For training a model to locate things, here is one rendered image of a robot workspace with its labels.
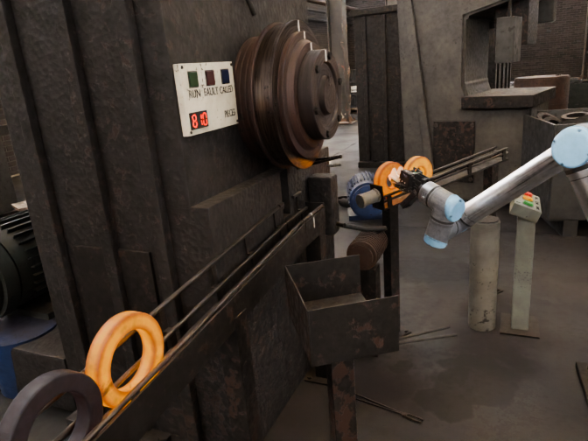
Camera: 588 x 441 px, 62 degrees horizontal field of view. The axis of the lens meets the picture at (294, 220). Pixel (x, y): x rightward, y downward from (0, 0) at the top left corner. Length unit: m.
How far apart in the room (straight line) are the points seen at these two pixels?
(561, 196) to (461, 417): 2.03
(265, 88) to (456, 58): 2.90
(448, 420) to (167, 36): 1.51
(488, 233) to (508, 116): 2.00
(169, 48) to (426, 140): 3.26
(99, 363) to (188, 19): 0.88
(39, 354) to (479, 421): 1.63
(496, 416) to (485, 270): 0.64
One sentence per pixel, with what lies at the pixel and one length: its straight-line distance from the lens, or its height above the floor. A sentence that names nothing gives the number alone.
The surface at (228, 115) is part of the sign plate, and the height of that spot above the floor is 1.09.
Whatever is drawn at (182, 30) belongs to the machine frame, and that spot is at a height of 1.32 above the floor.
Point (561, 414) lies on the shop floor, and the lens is 2.04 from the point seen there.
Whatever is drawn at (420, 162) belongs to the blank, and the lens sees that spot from 2.20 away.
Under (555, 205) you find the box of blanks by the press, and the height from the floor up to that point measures 0.22.
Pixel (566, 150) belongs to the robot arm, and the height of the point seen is 0.91.
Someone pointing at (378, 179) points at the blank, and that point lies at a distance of 2.06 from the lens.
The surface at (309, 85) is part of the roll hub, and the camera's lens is 1.50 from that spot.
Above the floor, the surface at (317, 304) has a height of 0.61.
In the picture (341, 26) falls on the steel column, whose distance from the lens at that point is 10.42.
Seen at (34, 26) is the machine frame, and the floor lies 1.37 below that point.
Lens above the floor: 1.21
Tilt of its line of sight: 17 degrees down
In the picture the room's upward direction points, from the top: 5 degrees counter-clockwise
